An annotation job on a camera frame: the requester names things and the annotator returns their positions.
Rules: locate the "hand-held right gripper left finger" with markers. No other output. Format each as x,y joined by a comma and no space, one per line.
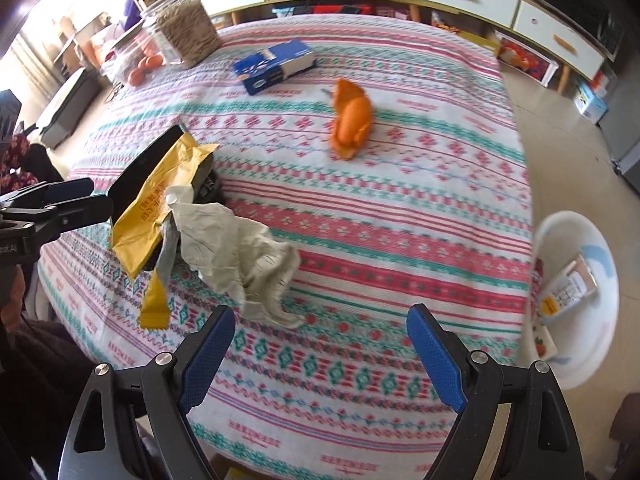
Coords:
205,360

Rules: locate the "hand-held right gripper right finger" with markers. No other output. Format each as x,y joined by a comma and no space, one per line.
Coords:
435,360

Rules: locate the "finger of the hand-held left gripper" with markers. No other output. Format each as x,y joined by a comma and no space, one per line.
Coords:
70,189
85,212

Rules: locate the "yellow snack packet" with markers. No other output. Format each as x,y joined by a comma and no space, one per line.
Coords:
155,195

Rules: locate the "yellow torn wrapper strip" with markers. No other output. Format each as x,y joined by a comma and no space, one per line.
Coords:
156,300

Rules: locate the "black plastic tray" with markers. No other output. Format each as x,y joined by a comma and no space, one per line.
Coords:
145,160

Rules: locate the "grey paper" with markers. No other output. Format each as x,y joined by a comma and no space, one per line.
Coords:
230,245

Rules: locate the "brown cardboard package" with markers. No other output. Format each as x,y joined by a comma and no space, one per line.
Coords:
572,285

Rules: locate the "person's left hand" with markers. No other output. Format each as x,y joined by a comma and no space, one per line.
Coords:
12,300

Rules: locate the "person's dark floral clothing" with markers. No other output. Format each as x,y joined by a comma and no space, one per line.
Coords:
25,160

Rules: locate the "strawberry print packet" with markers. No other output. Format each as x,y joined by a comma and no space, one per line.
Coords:
545,344

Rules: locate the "orange fruit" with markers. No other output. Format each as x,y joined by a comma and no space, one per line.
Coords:
152,62
135,76

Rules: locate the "printed striped tablecloth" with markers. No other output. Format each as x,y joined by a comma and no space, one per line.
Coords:
375,240

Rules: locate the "glass jar with wooden lid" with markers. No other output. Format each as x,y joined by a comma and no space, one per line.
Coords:
125,57

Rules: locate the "person's brown fuzzy clothing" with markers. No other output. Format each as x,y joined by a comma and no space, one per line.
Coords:
45,385

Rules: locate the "brown cardboard boxes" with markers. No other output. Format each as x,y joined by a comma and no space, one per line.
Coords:
80,45

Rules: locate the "clear jar of nuts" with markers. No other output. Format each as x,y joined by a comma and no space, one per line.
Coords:
182,30

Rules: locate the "orange crumpled wrapper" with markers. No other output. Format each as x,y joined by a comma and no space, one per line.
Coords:
352,120

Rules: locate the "white blue cardboard box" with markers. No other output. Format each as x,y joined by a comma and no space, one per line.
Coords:
591,101

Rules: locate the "red box in white basket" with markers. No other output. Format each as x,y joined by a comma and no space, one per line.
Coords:
530,57

